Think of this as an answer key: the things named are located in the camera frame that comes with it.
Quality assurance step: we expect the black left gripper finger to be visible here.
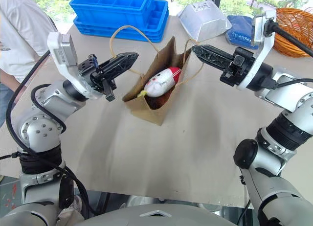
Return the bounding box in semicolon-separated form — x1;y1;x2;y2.
102;55;139;83
98;52;139;74

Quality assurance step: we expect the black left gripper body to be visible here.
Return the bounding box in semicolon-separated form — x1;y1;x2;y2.
77;54;117;102

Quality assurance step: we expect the person in white shirt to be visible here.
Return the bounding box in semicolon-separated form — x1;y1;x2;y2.
0;0;59;129

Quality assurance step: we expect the blue divided plastic crate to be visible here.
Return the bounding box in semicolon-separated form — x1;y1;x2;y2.
68;0;156;31

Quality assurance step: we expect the white sneaker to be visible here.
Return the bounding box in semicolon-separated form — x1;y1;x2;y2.
58;195;83;222

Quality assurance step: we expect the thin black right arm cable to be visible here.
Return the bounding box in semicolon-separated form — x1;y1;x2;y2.
262;73;313;90

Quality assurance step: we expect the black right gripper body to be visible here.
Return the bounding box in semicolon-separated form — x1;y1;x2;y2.
219;47;256;87

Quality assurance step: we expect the blue stacked plastic crate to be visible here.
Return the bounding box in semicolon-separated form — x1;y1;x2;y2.
73;0;170;44

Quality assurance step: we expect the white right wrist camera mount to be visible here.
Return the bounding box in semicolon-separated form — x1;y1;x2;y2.
235;10;277;91

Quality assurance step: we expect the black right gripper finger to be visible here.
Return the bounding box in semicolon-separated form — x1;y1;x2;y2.
191;44;235;63
192;47;233;71

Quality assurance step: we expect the silver robot torso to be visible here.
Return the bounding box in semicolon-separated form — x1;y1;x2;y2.
80;203;237;226

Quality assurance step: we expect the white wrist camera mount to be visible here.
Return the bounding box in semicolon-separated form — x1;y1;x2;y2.
46;31;104;101
235;10;277;91

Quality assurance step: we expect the orange wicker basket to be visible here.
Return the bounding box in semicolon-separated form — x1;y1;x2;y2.
272;7;313;59

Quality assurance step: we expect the thick black right camera cable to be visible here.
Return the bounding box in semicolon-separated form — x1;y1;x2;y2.
264;17;313;58

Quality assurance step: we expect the silver foil pouch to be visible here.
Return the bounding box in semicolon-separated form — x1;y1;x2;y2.
177;0;233;44

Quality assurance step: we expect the brown paper bag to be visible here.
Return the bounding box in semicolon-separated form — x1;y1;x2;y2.
109;25;204;127

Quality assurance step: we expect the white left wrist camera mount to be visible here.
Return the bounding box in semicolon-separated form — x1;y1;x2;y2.
46;31;104;101

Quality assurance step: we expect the white red santa plush toy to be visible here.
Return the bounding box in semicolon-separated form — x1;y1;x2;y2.
142;67;183;98

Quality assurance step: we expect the blue plastic package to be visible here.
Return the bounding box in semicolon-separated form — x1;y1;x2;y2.
225;14;260;51

